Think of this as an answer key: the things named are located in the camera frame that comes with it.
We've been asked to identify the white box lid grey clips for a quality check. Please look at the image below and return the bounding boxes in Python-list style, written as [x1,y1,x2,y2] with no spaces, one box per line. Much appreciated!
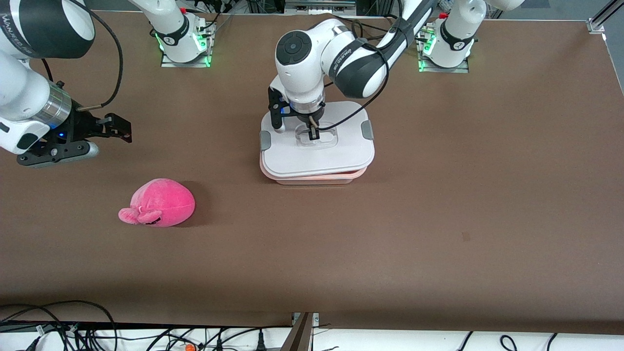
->
[259,101,376,178]

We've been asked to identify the pink plush toy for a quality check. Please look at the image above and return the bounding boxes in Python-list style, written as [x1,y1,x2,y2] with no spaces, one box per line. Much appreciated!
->
[118,178,196,228]

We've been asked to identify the pink translucent plastic box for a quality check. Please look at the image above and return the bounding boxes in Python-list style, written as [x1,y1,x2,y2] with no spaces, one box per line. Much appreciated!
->
[260,156,369,186]

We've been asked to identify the black edge bar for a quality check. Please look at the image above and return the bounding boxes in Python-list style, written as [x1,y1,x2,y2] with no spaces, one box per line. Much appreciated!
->
[0,320,293,333]

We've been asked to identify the aluminium corner profile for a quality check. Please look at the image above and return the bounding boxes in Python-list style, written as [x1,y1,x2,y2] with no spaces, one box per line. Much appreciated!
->
[587,0,624,35]

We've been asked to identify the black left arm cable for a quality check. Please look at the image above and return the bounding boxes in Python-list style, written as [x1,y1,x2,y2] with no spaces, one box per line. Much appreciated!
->
[312,17,405,131]

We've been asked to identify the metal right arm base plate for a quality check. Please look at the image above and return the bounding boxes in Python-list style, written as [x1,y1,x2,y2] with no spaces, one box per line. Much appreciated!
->
[160,22,215,68]

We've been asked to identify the aluminium frame rail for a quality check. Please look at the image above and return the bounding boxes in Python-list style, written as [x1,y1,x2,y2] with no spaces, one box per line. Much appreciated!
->
[285,0,357,10]

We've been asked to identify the black looped floor cable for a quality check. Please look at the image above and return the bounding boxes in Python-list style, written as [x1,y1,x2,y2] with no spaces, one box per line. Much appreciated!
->
[0,300,118,351]

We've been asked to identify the aluminium profile post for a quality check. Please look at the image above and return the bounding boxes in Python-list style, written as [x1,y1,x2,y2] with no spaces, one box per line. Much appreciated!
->
[280,312,320,351]

